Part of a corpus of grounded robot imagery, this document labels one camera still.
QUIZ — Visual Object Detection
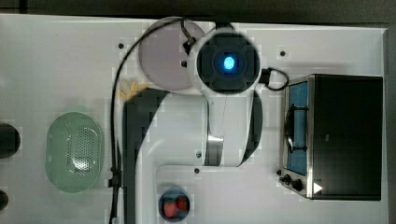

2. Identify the large red strawberry toy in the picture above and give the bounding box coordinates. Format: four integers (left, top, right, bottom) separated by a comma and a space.
163, 201, 178, 218

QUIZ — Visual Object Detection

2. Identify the peeled banana toy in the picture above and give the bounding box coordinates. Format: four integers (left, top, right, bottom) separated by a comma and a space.
115, 79, 149, 101

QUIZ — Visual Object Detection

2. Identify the green oval colander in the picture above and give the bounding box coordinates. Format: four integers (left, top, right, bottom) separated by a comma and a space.
45, 110, 105, 193

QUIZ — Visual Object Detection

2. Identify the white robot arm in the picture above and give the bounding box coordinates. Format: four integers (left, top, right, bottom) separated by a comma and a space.
122, 24, 262, 224

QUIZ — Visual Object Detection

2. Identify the small red strawberry toy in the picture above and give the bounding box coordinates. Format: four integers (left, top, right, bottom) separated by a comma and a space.
177, 197, 189, 211

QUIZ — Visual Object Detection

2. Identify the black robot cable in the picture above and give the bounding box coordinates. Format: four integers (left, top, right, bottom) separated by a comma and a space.
107, 17, 290, 224

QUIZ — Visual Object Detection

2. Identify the silver black toaster oven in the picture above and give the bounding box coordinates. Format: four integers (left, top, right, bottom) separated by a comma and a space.
276, 74, 383, 201

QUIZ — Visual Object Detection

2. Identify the purple round plate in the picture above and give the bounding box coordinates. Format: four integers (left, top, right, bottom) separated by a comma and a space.
138, 17, 192, 91

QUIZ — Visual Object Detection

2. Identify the blue bowl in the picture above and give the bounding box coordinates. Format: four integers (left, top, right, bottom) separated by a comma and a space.
158, 188, 191, 222

